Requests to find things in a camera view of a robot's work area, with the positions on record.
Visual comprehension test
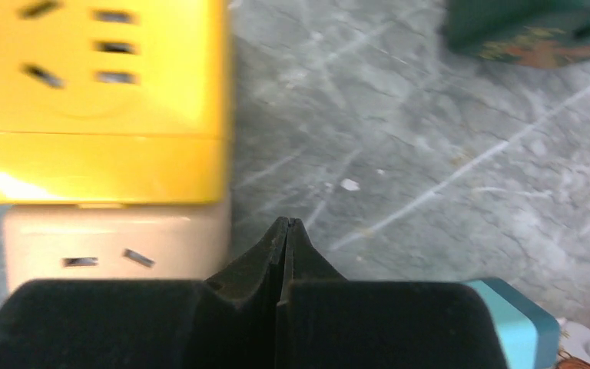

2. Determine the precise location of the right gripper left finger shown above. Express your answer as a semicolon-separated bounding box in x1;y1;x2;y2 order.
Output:
0;218;289;368

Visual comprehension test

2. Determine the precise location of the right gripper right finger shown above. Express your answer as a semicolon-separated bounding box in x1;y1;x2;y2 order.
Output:
276;219;507;368

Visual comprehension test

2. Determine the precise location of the beige cube adapter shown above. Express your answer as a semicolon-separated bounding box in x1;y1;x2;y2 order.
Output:
2;197;231;293

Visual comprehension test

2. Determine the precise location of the teal cube adapter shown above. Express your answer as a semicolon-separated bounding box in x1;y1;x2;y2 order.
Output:
464;278;561;369

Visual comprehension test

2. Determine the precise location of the yellow cube adapter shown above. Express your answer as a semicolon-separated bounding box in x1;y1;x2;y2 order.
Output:
0;1;233;207

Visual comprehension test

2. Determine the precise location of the dark green cube adapter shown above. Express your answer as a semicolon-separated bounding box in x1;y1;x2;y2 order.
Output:
442;0;590;69

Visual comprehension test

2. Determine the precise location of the white cube adapter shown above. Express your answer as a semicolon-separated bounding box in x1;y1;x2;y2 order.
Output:
552;318;590;369

